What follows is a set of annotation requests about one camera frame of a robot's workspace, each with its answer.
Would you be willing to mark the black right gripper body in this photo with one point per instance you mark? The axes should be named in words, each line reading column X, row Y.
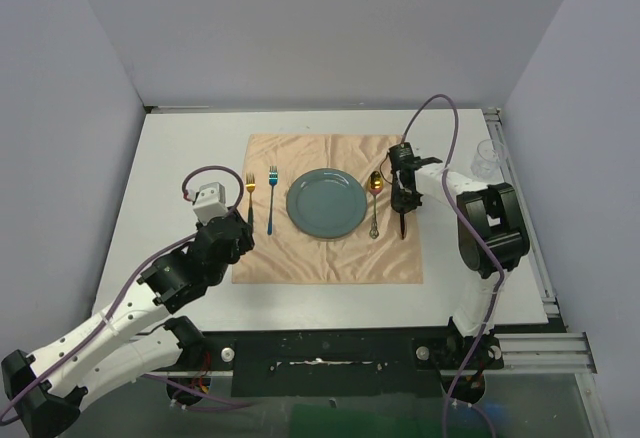
column 403, row 198

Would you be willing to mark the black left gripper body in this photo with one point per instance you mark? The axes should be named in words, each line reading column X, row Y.
column 242, row 246

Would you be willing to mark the iridescent gold spoon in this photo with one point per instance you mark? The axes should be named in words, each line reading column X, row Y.
column 375, row 187

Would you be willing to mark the peach satin cloth napkin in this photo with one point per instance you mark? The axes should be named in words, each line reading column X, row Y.
column 290, row 256

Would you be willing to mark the teal round plate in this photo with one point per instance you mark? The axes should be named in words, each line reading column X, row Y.
column 326, row 203

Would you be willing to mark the clear drinking glass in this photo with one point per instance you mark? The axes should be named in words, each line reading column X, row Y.
column 487, row 159

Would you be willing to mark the gold fork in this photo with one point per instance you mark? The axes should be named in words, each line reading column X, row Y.
column 250, row 185

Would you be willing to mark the blue fork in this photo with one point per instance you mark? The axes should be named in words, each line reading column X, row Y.
column 273, row 176

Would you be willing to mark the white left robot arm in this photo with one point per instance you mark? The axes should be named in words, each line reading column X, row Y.
column 137, row 333

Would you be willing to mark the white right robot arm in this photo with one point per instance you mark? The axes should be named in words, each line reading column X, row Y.
column 491, row 234

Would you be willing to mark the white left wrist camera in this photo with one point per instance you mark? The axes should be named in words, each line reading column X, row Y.
column 210, row 202

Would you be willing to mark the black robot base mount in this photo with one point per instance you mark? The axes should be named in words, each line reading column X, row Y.
column 339, row 363

